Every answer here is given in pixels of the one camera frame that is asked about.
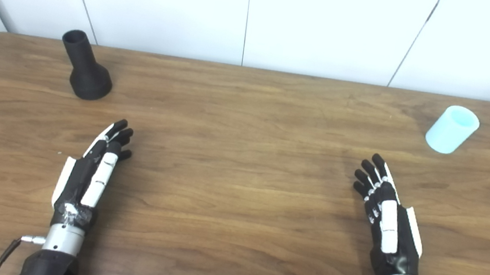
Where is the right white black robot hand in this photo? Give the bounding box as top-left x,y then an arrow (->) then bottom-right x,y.
341,151 -> 435,275

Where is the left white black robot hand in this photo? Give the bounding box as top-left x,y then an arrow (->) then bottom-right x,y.
48,111 -> 137,236

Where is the black funnel-shaped vase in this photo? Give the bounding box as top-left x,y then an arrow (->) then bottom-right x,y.
55,28 -> 120,103

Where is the light blue cylinder cup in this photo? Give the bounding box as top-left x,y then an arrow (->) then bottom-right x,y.
423,102 -> 482,158

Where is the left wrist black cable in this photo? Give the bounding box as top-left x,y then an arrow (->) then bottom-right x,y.
0,231 -> 47,275

